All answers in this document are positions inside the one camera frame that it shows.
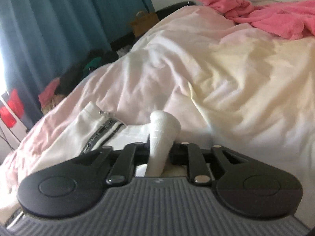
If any red garment on stand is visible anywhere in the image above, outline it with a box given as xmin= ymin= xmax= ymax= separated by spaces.
xmin=0 ymin=88 xmax=25 ymax=128

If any pile of clothes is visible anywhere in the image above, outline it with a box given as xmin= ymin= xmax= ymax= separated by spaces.
xmin=38 ymin=49 xmax=120 ymax=114

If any pink fleece blanket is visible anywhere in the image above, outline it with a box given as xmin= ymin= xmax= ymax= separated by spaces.
xmin=197 ymin=0 xmax=314 ymax=40

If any brown paper bag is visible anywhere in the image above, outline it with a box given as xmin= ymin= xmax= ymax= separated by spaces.
xmin=130 ymin=11 xmax=159 ymax=37

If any cream white zip jacket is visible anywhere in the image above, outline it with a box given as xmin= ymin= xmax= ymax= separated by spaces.
xmin=1 ymin=102 xmax=181 ymax=225

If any teal blue window curtain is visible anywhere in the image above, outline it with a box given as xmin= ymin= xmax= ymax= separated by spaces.
xmin=1 ymin=0 xmax=154 ymax=128

